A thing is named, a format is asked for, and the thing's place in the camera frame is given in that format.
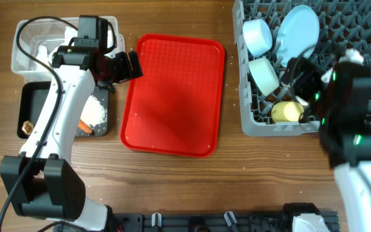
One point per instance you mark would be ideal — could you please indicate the orange carrot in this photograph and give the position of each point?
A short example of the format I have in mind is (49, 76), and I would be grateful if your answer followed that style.
(85, 128)

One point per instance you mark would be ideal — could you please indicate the grey dishwasher rack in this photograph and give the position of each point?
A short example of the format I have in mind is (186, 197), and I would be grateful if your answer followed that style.
(345, 24)

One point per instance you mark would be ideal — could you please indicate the clear plastic bin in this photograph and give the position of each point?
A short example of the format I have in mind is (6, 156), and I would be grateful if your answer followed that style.
(50, 33)

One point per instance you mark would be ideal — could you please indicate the green bowl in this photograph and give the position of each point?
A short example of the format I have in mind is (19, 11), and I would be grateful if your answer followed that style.
(264, 75)

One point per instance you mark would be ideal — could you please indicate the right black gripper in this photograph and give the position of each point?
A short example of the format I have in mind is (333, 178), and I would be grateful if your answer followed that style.
(301, 82)

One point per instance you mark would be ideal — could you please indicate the black mounting rail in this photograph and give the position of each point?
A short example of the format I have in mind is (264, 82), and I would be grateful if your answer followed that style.
(255, 221)

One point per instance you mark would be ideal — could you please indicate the light blue plate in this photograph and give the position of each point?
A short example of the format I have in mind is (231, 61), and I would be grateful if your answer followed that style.
(298, 31)

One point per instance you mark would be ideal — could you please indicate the white paper towel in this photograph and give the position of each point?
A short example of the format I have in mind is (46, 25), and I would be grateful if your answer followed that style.
(69, 33)

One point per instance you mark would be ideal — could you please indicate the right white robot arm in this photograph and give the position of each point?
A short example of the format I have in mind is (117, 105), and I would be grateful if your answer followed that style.
(338, 99)

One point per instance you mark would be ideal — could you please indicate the pile of white rice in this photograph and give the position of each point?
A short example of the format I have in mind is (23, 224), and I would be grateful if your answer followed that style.
(93, 112)

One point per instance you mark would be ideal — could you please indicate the small brown food scrap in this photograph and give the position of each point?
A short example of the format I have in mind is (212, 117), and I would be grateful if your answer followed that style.
(27, 127)

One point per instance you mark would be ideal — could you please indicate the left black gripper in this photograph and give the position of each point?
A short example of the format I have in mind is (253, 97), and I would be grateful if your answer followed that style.
(126, 72)

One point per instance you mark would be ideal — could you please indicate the light blue small bowl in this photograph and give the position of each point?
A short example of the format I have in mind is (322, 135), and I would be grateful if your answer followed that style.
(257, 37)

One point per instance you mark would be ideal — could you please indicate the red plastic tray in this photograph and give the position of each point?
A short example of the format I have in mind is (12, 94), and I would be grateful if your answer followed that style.
(174, 108)

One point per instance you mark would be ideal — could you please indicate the white plastic spoon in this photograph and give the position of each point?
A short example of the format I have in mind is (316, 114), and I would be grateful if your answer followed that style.
(302, 101)

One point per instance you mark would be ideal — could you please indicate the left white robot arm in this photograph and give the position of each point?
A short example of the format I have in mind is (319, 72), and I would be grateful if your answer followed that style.
(40, 180)

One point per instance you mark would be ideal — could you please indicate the yellow plastic cup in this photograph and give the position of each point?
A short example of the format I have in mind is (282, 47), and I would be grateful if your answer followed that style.
(287, 111)

